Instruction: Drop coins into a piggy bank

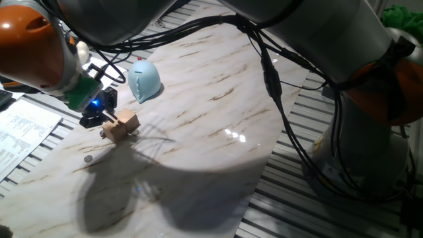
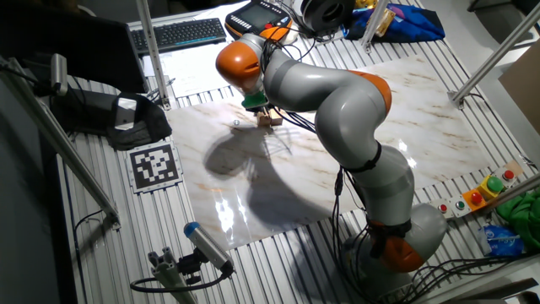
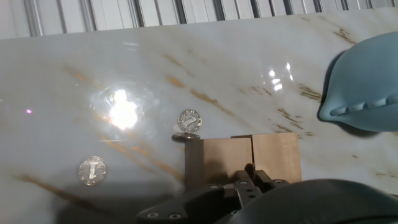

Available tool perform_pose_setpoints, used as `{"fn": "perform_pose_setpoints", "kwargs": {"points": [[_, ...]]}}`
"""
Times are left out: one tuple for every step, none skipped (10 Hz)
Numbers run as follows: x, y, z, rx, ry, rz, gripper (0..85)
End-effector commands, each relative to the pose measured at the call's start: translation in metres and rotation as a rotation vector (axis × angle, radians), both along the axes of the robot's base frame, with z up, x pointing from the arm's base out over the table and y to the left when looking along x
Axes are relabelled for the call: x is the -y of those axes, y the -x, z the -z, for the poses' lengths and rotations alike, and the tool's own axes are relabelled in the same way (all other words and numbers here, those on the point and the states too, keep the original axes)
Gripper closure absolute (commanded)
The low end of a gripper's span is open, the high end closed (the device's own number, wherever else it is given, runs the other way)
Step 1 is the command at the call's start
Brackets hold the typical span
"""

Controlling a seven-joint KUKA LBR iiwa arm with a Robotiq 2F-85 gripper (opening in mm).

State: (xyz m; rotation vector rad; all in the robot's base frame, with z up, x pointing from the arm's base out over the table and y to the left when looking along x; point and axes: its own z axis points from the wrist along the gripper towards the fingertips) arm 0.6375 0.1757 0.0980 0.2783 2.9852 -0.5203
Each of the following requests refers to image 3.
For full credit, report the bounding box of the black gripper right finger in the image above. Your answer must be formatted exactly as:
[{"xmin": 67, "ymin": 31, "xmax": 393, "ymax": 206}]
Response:
[{"xmin": 254, "ymin": 169, "xmax": 289, "ymax": 191}]

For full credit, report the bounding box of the light blue piggy bank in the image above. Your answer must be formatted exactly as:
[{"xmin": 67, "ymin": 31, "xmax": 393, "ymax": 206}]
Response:
[{"xmin": 317, "ymin": 30, "xmax": 398, "ymax": 133}]

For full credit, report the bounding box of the white marble pattern mat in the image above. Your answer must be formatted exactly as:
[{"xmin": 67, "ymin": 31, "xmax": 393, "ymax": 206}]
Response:
[{"xmin": 0, "ymin": 7, "xmax": 398, "ymax": 224}]

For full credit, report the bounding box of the light wooden block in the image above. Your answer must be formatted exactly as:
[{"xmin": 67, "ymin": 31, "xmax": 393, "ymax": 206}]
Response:
[
  {"xmin": 230, "ymin": 132, "xmax": 302, "ymax": 184},
  {"xmin": 184, "ymin": 138, "xmax": 254, "ymax": 190}
]

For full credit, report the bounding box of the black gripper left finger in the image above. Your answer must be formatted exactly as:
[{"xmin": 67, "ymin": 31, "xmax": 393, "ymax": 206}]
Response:
[{"xmin": 136, "ymin": 170, "xmax": 262, "ymax": 224}]

